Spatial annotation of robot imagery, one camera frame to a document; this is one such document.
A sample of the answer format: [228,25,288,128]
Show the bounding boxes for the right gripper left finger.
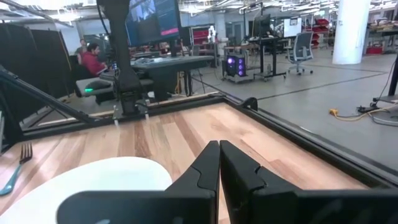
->
[57,140,221,224]

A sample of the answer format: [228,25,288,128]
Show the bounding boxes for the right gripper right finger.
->
[220,139,398,224]

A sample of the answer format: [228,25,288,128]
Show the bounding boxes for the teal handled fork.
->
[0,142,34,197]

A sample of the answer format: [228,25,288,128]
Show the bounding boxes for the white plate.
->
[0,156,174,224]

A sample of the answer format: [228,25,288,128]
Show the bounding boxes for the computer tower purple lights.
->
[222,54,249,83]

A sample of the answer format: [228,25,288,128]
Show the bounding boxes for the dark office desk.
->
[132,55,216,101]

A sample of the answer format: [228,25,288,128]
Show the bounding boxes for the black power strip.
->
[356,105,379,114]

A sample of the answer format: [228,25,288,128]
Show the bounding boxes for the black computer mouse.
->
[85,80,112,93]

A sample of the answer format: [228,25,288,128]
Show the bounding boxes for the grey side desk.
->
[75,77,115,97]

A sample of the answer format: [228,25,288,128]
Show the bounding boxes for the grey office chair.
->
[284,31,315,76]

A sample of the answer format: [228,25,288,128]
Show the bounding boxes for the black standing desk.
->
[248,35,289,80]

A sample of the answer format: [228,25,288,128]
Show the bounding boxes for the person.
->
[75,38,88,56]
[79,42,109,78]

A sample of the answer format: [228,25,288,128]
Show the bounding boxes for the black desk monitor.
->
[251,14,272,38]

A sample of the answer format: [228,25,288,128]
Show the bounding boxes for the whiteboard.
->
[283,17,303,39]

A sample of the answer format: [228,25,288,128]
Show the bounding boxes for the red storage bin shelf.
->
[306,17,330,49]

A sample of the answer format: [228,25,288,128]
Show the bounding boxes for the large display monitor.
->
[125,0,182,47]

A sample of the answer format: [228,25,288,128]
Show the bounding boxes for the red crate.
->
[366,45,384,55]

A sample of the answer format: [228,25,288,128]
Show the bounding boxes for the white round pillar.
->
[331,0,372,65]

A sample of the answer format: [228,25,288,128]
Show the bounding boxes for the black partition panel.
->
[0,22,75,101]

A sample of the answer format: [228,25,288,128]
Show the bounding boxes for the black aluminium table frame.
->
[0,63,398,190]

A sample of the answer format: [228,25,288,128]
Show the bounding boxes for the black frame cable bracket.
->
[239,96,259,112]

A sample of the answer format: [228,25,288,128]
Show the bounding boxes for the yellow extension cord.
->
[328,105,398,123]

